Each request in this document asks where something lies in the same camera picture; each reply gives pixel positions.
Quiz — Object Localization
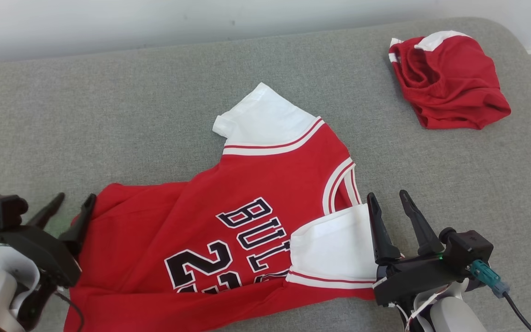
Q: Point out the red shorts white stripes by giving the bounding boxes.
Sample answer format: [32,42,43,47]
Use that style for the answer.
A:
[388,30,511,130]

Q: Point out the black cable teal plug right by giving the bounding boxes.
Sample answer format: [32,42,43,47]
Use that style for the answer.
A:
[471,260,531,332]

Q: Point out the red basketball jersey white sleeves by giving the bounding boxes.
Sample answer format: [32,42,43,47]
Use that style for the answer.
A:
[64,82,402,332]

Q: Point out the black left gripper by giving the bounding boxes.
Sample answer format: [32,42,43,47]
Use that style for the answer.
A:
[0,192,97,289]

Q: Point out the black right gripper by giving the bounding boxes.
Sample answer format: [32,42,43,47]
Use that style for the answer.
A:
[367,190,471,307]

